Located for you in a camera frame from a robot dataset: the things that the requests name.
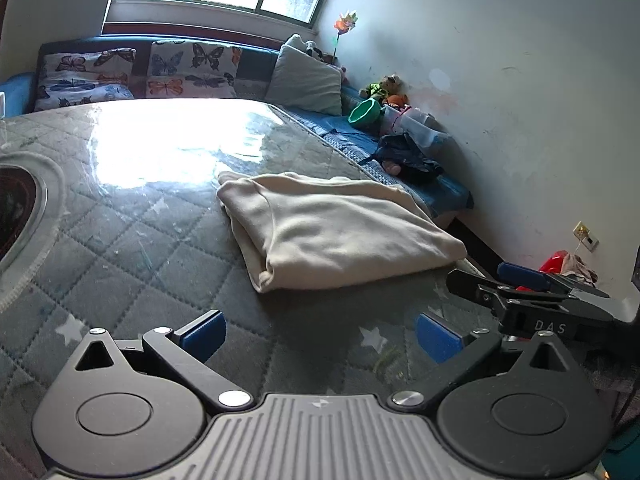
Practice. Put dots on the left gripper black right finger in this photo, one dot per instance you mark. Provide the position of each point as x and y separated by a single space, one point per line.
459 359

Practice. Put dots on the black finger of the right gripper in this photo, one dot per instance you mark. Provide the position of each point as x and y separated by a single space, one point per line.
560 284
523 314

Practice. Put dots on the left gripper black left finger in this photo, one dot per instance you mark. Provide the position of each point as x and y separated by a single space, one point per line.
183 353

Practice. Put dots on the cream knit sweater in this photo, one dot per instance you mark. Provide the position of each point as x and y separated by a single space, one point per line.
304 233

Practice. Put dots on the dark blue clothes pile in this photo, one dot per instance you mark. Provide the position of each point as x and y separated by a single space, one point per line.
400 157

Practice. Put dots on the red plastic stool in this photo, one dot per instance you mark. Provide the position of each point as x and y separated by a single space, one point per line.
550 267

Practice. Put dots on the clear plastic storage box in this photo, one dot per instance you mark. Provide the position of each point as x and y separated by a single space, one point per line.
422 128

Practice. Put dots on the green plastic bowl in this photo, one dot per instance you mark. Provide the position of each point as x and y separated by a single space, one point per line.
366 113

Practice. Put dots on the round black induction cooktop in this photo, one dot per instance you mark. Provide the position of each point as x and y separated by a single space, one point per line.
33 199

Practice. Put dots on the plush teddy toy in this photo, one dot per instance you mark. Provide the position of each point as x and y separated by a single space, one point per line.
387 91

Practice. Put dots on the right butterfly print cushion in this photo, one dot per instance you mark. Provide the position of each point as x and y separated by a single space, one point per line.
183 69

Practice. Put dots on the butterfly print cushion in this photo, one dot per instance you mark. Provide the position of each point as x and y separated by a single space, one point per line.
68 79
183 69

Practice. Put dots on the grey plain pillow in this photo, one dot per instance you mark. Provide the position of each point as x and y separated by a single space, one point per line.
299 80

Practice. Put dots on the left butterfly print cushion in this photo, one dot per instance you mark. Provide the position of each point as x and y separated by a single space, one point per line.
68 79

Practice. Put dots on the colourful pinwheel toy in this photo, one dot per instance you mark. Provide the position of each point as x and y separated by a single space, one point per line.
343 25

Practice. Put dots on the white tissue box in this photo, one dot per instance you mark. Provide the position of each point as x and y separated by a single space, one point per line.
2 105

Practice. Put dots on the wall power socket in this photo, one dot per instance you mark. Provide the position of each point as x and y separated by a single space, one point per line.
585 236

